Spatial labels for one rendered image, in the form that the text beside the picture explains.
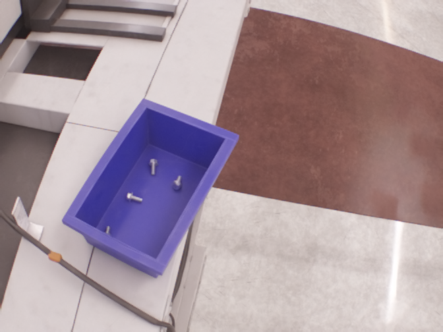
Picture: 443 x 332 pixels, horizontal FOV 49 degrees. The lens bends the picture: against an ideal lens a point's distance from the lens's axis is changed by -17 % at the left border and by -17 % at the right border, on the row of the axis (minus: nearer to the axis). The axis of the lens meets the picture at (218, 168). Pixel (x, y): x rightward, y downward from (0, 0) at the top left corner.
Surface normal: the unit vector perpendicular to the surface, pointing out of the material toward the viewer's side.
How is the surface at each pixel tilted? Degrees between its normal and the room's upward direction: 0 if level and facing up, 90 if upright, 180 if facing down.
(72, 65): 0
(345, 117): 0
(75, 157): 0
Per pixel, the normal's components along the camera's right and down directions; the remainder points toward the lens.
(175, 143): -0.40, 0.68
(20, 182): 0.08, -0.57
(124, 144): 0.91, 0.33
